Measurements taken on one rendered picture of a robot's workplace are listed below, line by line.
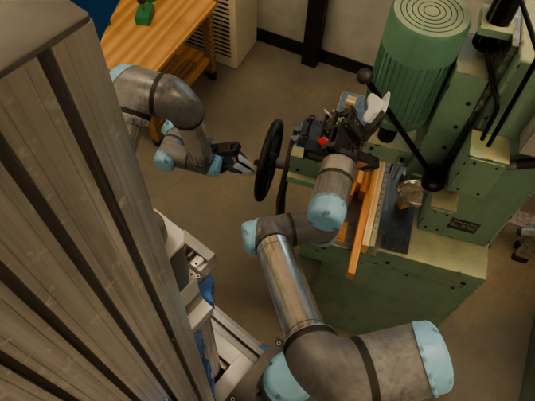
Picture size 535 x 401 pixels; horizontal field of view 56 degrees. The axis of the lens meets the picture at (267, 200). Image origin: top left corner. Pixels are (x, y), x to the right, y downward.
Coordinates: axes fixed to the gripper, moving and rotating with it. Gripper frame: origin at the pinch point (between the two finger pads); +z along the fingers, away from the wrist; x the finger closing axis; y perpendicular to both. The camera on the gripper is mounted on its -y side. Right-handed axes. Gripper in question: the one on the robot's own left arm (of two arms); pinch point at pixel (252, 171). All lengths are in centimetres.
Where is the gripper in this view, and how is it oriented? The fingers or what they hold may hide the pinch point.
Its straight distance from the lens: 184.7
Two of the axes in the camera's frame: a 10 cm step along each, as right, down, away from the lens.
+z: 8.1, 4.8, 3.2
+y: -5.0, 2.9, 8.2
